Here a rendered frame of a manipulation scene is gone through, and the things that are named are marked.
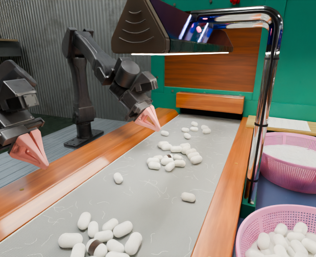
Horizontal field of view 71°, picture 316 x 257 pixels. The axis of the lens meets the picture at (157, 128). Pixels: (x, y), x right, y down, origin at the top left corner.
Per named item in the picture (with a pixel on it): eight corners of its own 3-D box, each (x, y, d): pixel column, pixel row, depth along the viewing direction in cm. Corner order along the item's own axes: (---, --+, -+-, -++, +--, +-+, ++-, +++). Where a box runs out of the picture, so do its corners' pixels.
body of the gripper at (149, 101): (154, 101, 73) (139, 85, 73) (139, 108, 64) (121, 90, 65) (143, 114, 76) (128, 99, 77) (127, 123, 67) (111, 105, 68)
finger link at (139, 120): (171, 119, 72) (151, 98, 73) (163, 125, 65) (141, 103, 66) (159, 132, 75) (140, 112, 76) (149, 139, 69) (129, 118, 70)
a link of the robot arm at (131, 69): (148, 73, 66) (129, 44, 70) (123, 75, 61) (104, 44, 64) (133, 97, 74) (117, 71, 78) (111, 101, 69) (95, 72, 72)
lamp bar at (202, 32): (110, 53, 30) (105, -9, 28) (210, 52, 83) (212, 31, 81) (165, 53, 27) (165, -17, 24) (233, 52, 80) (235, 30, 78)
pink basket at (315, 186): (297, 210, 55) (306, 176, 51) (232, 161, 79) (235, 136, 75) (371, 190, 62) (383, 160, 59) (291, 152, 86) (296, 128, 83)
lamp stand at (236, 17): (175, 199, 58) (180, 8, 44) (196, 165, 76) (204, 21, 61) (252, 221, 51) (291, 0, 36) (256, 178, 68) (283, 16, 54)
